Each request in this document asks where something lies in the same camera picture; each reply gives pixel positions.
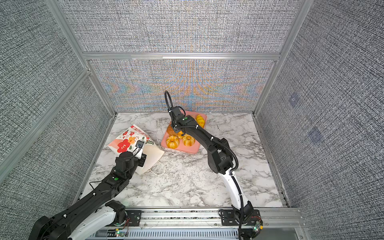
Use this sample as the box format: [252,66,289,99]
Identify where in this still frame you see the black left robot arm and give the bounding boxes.
[29,152,147,240]

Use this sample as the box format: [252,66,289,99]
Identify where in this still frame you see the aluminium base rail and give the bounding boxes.
[78,207,311,240]

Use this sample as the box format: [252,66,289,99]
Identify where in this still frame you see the pink plastic tray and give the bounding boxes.
[161,111,207,154]

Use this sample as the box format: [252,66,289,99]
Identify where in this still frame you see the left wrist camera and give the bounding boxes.
[133,140,145,159]

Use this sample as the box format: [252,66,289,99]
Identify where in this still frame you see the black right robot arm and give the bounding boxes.
[168,107,254,225]

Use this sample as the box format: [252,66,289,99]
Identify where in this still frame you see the round brown fake bun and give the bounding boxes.
[167,125,177,136]

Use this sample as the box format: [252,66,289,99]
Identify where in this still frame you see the yellow twisted fake bread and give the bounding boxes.
[177,131,184,139]

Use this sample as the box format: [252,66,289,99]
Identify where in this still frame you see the small yellow fake bread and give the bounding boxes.
[182,134,196,147]

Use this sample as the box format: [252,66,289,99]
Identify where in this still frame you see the yellow striped oval fake bread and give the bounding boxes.
[196,115,205,128]

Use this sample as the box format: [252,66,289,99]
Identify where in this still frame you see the white floral paper bag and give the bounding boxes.
[108,125,165,175]

